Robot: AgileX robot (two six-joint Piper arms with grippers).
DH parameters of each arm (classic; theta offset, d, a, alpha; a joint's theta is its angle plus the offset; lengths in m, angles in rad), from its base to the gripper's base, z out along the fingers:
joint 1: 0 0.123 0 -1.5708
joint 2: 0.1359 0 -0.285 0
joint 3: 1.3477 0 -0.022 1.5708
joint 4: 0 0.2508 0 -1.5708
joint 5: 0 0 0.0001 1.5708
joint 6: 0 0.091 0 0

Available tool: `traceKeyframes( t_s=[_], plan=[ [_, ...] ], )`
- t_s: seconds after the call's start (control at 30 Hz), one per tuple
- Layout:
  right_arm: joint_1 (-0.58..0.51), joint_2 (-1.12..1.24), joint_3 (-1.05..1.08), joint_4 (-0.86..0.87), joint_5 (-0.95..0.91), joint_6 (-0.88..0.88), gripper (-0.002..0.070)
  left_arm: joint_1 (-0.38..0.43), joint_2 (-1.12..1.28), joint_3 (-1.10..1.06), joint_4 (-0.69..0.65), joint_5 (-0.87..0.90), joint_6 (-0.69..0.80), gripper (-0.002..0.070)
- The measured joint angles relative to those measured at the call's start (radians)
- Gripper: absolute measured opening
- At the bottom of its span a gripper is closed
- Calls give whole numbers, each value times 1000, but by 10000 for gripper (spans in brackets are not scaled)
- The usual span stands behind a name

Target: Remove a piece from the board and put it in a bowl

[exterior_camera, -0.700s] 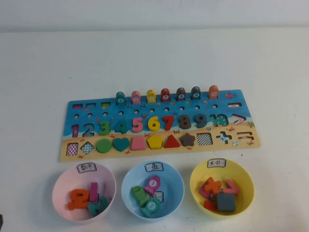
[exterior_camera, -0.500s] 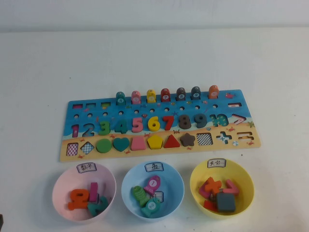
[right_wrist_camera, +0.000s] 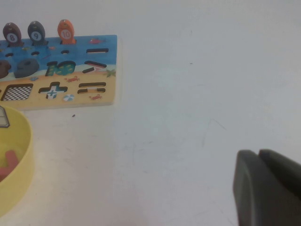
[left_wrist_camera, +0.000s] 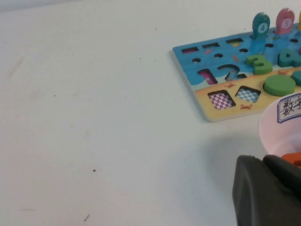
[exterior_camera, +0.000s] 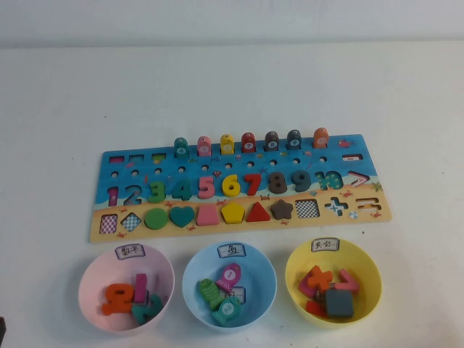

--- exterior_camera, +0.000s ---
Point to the green wooden circle piece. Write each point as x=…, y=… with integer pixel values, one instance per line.
x=156, y=219

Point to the colourful wooden puzzle board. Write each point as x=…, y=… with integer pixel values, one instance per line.
x=253, y=165

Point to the yellow wooden pentagon piece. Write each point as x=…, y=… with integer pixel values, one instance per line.
x=233, y=214

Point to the red wooden triangle piece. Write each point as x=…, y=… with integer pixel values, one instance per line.
x=259, y=214

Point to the pink wooden trapezoid piece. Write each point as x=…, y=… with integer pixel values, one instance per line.
x=209, y=217

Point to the brown wooden star piece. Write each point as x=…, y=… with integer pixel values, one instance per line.
x=281, y=210

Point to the teal wooden heart piece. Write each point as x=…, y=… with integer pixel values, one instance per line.
x=182, y=216

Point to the paper label on blue bowl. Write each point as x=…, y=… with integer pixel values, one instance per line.
x=232, y=250

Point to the blue plastic bowl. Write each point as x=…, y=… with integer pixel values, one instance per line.
x=261, y=279

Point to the paper label on yellow bowl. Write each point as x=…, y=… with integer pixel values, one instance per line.
x=325, y=244

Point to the paper label inside blue bowl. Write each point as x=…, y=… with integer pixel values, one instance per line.
x=240, y=293

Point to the paper label on pink bowl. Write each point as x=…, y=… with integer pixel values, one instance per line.
x=129, y=252

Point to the pink wooden diamond piece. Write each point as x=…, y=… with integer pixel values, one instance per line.
x=304, y=286

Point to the pink plastic bowl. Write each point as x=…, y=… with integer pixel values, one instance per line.
x=108, y=268

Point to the red wooden rectangle piece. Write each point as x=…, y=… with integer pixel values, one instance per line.
x=314, y=308

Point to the grey wooden square piece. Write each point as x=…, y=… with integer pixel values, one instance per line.
x=339, y=303

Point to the yellow plastic bowl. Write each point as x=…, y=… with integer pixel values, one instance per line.
x=366, y=275

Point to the yellow wooden number six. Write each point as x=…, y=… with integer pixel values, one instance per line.
x=228, y=190

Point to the red wooden number seven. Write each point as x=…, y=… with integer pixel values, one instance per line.
x=253, y=185

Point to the pink wooden number five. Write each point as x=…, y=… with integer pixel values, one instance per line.
x=207, y=195

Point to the yellow wooden fish six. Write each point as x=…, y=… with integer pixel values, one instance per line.
x=227, y=140

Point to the red wooden fish seven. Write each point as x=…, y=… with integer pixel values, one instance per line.
x=248, y=138

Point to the pink wooden fish five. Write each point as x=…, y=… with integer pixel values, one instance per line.
x=204, y=142

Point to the brown wooden number eight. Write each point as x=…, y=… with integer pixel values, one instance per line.
x=278, y=188

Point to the teal wooden number four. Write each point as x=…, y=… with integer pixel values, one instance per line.
x=185, y=192

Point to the brown wooden fish eight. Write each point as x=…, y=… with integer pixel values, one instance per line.
x=271, y=137

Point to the teal wooden fish four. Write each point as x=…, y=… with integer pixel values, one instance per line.
x=181, y=143

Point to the grey wooden fish nine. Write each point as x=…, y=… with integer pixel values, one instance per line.
x=294, y=136

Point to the grey wooden number nine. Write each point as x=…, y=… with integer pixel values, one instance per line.
x=305, y=179

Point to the green wooden number three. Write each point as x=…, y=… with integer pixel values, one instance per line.
x=158, y=197

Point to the orange wooden fish ten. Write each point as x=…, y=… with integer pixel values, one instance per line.
x=320, y=135

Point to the magenta wooden fish one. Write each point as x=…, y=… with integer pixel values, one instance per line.
x=229, y=276

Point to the green wooden fish three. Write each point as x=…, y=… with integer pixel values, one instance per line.
x=209, y=294

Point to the orange wooden plus sign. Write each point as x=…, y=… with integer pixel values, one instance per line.
x=319, y=278

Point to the teal wooden fish two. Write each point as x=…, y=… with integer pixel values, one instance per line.
x=227, y=311

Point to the magenta wooden number one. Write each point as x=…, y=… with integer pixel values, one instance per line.
x=140, y=286

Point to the pink wooden greater-than sign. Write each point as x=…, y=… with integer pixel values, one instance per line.
x=349, y=286

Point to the teal wooden number two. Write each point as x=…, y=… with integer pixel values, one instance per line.
x=145, y=312

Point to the orange wooden number ten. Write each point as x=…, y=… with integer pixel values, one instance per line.
x=112, y=293

